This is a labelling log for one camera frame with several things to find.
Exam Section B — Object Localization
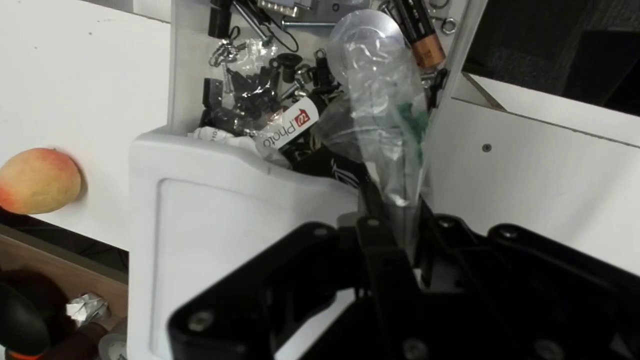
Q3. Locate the brown wooden desk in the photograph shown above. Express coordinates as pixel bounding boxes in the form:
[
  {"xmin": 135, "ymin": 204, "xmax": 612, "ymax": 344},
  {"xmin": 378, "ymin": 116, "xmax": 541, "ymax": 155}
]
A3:
[{"xmin": 0, "ymin": 223, "xmax": 130, "ymax": 360}]

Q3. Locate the crumpled silver foil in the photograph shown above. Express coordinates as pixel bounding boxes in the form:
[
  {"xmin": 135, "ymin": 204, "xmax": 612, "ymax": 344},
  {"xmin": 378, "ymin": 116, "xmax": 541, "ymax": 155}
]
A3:
[{"xmin": 65, "ymin": 291, "xmax": 113, "ymax": 328}]

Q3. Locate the orange peach fruit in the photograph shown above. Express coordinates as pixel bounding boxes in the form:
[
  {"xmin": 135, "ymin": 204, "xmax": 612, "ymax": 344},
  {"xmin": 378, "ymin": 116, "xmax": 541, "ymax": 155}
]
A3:
[{"xmin": 0, "ymin": 147, "xmax": 89, "ymax": 217}]

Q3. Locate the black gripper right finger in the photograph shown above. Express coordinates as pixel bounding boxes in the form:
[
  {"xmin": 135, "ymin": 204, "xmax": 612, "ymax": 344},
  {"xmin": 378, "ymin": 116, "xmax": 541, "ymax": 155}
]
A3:
[{"xmin": 419, "ymin": 198, "xmax": 468, "ymax": 269}]

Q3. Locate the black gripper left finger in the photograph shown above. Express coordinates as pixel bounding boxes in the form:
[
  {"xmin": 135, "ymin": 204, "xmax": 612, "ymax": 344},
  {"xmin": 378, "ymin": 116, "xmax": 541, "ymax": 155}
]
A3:
[{"xmin": 355, "ymin": 189, "xmax": 408, "ymax": 269}]

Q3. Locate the white shelf cabinet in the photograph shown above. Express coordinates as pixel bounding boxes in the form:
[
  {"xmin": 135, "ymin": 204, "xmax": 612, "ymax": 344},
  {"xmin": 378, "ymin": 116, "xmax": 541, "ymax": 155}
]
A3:
[{"xmin": 0, "ymin": 0, "xmax": 640, "ymax": 282}]

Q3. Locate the white tube with red label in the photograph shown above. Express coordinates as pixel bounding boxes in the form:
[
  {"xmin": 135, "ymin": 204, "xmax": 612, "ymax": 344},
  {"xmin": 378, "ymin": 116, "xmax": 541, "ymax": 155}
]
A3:
[{"xmin": 255, "ymin": 96, "xmax": 322, "ymax": 160}]

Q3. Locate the clear drawer full of clutter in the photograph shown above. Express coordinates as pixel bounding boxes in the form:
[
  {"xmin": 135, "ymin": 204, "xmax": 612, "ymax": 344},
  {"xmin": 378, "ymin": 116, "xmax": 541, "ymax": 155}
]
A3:
[{"xmin": 166, "ymin": 0, "xmax": 493, "ymax": 177}]

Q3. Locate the black and copper battery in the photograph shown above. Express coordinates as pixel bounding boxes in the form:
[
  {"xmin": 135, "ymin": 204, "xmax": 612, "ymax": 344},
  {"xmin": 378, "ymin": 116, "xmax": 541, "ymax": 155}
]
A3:
[{"xmin": 393, "ymin": 0, "xmax": 449, "ymax": 73}]

